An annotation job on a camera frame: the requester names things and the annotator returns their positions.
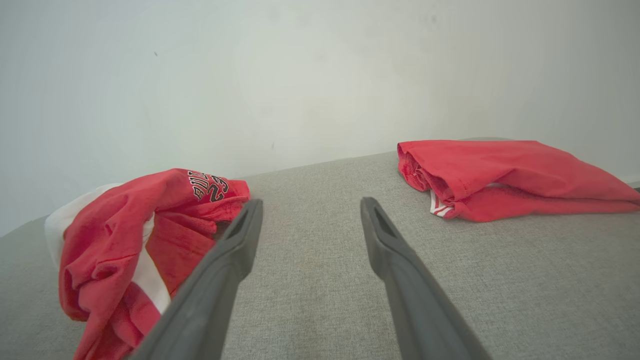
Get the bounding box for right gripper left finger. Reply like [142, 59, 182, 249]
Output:
[127, 198, 265, 360]

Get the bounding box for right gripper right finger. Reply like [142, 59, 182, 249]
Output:
[359, 196, 494, 360]

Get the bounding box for red shorts with 23 print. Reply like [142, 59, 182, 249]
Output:
[43, 168, 251, 360]

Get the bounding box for red shirt with white sleeves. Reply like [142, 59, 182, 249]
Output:
[397, 139, 640, 224]

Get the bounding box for grey fabric sofa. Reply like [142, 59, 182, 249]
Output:
[0, 137, 640, 360]

